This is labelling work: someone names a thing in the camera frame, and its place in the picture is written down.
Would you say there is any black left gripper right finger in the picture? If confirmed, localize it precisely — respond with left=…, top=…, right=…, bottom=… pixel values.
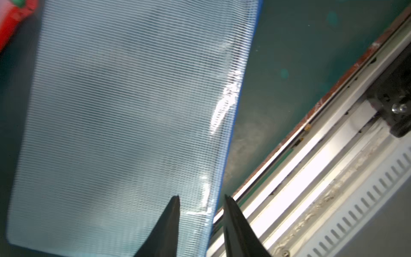
left=223, top=195, right=271, bottom=257

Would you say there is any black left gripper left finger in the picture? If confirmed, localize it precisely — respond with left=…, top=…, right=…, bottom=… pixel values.
left=134, top=196, right=180, bottom=257

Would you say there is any stack of coloured document bags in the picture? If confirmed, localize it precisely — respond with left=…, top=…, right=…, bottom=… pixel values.
left=1, top=0, right=39, bottom=51

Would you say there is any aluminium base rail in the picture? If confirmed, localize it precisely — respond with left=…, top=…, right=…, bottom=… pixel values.
left=207, top=7, right=411, bottom=257

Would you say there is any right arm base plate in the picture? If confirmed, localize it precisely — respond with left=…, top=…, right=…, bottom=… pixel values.
left=366, top=46, right=411, bottom=138

